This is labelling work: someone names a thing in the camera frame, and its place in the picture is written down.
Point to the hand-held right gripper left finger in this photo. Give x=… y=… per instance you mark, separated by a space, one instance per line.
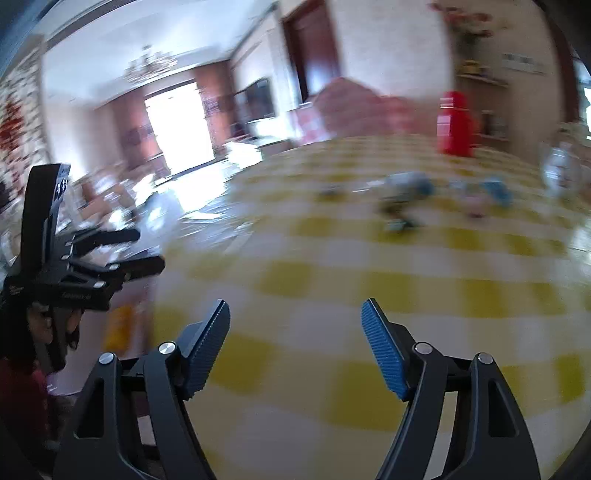
x=210 y=350

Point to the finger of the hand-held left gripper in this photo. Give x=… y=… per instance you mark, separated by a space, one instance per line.
x=138 y=267
x=111 y=237

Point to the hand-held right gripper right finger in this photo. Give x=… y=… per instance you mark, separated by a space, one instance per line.
x=383 y=350

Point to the grey white snack packet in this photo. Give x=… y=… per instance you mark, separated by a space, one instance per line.
x=411 y=187

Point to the pink snack packet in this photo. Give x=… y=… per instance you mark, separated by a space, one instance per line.
x=475 y=205

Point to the blue cartoon snack packet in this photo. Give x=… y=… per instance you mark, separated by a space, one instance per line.
x=497 y=191

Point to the person's left hand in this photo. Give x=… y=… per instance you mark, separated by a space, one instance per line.
x=39 y=328

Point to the yellow checked tablecloth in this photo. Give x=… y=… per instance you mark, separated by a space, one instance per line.
x=369 y=277

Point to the brown curtain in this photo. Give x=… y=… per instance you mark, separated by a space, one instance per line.
x=210 y=110

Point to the chandelier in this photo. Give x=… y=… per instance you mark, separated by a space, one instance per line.
x=150 y=64

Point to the black television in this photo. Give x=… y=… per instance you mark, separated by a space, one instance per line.
x=259 y=99

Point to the red thermos jug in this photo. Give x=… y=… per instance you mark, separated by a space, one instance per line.
x=456 y=124

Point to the pink checked chair cover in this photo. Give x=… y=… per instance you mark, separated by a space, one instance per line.
x=369 y=110

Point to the white floral teapot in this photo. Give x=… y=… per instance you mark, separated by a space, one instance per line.
x=561 y=170

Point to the dark wooden door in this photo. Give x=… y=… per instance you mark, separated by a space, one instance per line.
x=311 y=50

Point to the flower vase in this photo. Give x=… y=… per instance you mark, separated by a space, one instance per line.
x=466 y=18

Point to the wall shelf with jars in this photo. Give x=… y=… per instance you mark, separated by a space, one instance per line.
x=482 y=106

